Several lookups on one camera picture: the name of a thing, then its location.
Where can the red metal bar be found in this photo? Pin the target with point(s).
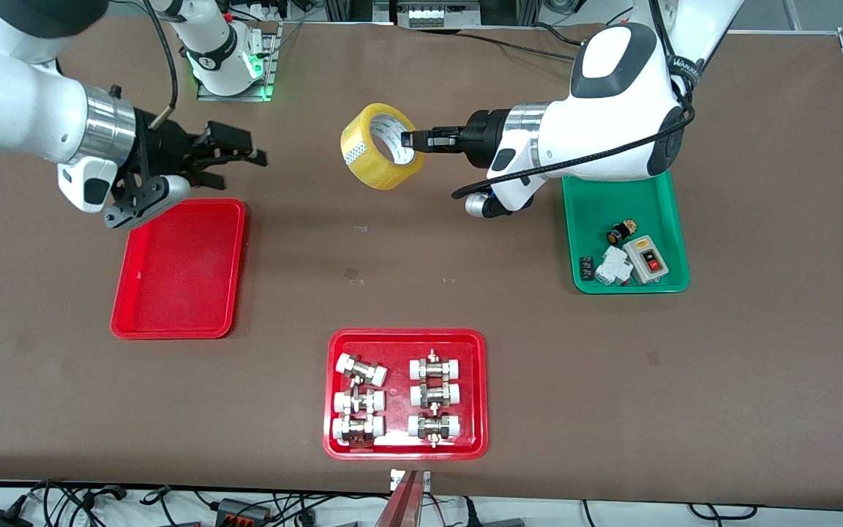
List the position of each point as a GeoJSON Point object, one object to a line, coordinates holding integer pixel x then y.
{"type": "Point", "coordinates": [403, 505]}

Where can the orange black power adapter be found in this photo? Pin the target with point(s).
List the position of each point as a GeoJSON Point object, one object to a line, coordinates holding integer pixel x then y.
{"type": "Point", "coordinates": [242, 512]}

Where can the grey switch box red button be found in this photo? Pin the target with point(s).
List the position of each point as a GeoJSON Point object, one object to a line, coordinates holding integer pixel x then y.
{"type": "Point", "coordinates": [645, 258]}

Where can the small black component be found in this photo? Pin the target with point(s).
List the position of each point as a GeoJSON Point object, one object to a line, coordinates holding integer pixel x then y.
{"type": "Point", "coordinates": [587, 267]}

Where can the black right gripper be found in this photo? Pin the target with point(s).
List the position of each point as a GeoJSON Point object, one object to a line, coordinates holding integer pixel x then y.
{"type": "Point", "coordinates": [167, 146]}

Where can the white grey terminal device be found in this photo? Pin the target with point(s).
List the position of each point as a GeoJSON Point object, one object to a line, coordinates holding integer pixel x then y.
{"type": "Point", "coordinates": [436, 13]}

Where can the black yellow push button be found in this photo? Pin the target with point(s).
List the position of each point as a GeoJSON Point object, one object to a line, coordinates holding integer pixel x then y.
{"type": "Point", "coordinates": [617, 235]}

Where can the white label plate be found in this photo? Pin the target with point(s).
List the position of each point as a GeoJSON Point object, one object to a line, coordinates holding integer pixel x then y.
{"type": "Point", "coordinates": [396, 479]}

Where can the yellow packing tape roll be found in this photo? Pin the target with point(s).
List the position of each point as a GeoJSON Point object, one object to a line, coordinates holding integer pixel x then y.
{"type": "Point", "coordinates": [374, 172]}

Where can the brown tape patch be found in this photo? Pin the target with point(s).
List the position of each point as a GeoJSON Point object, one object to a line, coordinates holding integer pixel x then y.
{"type": "Point", "coordinates": [351, 274]}
{"type": "Point", "coordinates": [653, 358]}

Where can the empty red plastic tray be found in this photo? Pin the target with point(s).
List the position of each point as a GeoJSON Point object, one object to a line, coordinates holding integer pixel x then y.
{"type": "Point", "coordinates": [180, 271]}

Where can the tilted white brass pipe fitting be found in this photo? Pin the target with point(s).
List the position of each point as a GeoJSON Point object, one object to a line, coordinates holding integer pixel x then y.
{"type": "Point", "coordinates": [361, 370]}

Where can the red tray holding fittings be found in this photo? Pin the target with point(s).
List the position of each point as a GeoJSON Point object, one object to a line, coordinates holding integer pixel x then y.
{"type": "Point", "coordinates": [399, 351]}

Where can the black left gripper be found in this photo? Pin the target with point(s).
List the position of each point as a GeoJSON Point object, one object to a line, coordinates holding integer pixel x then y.
{"type": "Point", "coordinates": [486, 135]}

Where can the white terminal block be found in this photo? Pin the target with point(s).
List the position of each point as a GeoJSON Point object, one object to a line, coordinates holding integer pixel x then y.
{"type": "Point", "coordinates": [612, 267]}

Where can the green plastic tray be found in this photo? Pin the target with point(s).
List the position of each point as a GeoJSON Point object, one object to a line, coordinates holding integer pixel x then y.
{"type": "Point", "coordinates": [656, 212]}

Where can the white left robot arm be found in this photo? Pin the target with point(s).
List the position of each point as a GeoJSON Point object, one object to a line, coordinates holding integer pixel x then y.
{"type": "Point", "coordinates": [612, 132]}

